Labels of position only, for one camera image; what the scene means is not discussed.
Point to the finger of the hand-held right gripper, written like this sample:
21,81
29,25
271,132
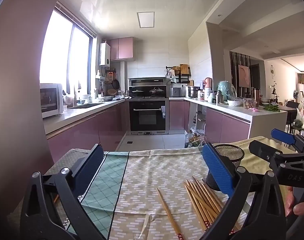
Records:
260,150
282,136

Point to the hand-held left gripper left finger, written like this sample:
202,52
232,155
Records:
89,170

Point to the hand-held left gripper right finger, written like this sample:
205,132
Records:
217,170

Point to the black mesh utensil holder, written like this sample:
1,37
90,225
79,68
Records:
229,152

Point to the bundle of wooden chopsticks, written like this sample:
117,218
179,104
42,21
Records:
199,200

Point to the single wooden chopstick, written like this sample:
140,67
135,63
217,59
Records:
168,212

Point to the person's right hand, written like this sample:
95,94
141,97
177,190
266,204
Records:
289,201

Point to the hanging plastic bag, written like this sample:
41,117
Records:
299,120

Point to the pile of leafy greens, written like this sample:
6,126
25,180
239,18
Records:
271,108

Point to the black dining chair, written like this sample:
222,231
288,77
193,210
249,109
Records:
291,107

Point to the plastic bag of greens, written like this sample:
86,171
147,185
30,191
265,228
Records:
197,143

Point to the long pink base cabinet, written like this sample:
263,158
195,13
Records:
91,130

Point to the pink peninsula base cabinet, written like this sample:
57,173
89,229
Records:
227,127

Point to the plastic oil bottle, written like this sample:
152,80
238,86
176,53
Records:
189,138

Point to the clear food jar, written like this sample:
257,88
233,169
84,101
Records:
249,103

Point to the tall white appliance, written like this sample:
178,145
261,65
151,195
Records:
300,92

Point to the brown tumbler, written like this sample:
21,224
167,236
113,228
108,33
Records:
256,95

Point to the white bowl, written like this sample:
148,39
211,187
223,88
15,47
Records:
234,103

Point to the beige and teal patterned tablecloth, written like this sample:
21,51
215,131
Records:
147,175

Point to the narrow pink base cabinet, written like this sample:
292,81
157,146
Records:
177,115

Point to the green appliance under plastic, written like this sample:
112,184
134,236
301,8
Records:
227,90

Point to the kitchen faucet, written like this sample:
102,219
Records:
76,98

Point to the dark slatted partition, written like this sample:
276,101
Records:
233,75

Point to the black built-in oven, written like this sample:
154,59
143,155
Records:
147,116

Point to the white microwave oven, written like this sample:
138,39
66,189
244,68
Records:
50,100

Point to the stainless steel stock pot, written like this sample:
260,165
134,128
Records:
193,92

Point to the pink electric kettle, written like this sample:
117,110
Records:
208,83

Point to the hanging black frying pan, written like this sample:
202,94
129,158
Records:
116,83

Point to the black pot with glass lid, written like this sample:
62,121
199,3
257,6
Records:
157,92
136,92

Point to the black range hood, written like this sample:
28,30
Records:
147,82

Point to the wooden cutting board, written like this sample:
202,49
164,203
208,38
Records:
184,69

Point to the white water heater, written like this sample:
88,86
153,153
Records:
104,55

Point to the kitchen window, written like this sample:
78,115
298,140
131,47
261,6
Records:
56,50

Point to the square ceiling light panel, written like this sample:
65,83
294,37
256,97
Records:
146,20

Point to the round wall clock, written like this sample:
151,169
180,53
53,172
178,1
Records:
273,70

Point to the framed wall picture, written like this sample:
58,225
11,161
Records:
244,76

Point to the black wall rack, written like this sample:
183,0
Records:
184,78

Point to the pink wall cabinet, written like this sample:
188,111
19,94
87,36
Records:
121,48

